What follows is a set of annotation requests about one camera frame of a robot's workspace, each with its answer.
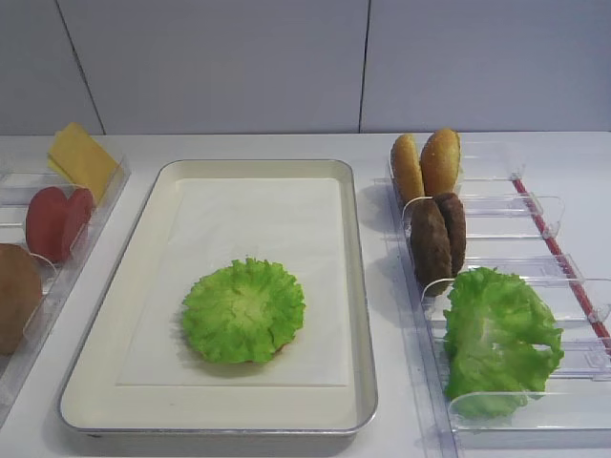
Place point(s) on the left bun half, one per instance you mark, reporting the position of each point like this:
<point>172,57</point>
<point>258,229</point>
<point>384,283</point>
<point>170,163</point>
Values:
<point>404,161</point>

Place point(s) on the brown bun in left rack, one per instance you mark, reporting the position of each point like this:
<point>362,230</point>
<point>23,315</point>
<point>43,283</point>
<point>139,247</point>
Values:
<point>21,292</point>

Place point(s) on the white paper liner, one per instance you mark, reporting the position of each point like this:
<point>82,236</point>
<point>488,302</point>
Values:
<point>206,224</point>

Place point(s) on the brown meat patty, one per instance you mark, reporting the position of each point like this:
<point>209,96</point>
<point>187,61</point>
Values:
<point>452,211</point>
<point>430,243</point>

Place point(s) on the front brown meat patty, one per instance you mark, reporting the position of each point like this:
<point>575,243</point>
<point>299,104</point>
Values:
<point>430,243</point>

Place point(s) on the clear acrylic right rack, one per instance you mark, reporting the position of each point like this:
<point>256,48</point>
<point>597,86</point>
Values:
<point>572,415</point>

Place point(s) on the clear acrylic rack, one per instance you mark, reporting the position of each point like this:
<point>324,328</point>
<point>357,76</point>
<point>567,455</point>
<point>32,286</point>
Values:
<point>572,415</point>
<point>24,172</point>

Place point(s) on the red tomato slice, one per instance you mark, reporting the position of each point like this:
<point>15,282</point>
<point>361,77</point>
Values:
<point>79,209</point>
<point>45,223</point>

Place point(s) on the red rod on right rack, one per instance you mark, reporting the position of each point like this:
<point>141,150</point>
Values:
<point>570,273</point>

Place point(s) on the green lettuce leaf on tray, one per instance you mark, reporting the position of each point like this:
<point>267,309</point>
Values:
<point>245,312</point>

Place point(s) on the rear brown meat patty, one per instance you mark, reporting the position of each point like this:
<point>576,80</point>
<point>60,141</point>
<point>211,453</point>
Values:
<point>452,211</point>

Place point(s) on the right sesame bun half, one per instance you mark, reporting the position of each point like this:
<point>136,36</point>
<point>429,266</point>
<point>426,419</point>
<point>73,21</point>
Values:
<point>440,162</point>

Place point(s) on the cream metal tray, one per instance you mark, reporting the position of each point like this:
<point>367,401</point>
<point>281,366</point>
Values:
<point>94,401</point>

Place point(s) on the yellow cheese slices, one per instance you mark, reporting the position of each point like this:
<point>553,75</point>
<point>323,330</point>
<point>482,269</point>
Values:
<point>77,157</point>

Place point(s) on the clear acrylic left rack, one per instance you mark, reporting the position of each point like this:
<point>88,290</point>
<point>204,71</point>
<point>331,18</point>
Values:
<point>24,172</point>

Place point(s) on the green lettuce leaf in rack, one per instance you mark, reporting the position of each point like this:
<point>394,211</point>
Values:
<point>502,342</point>

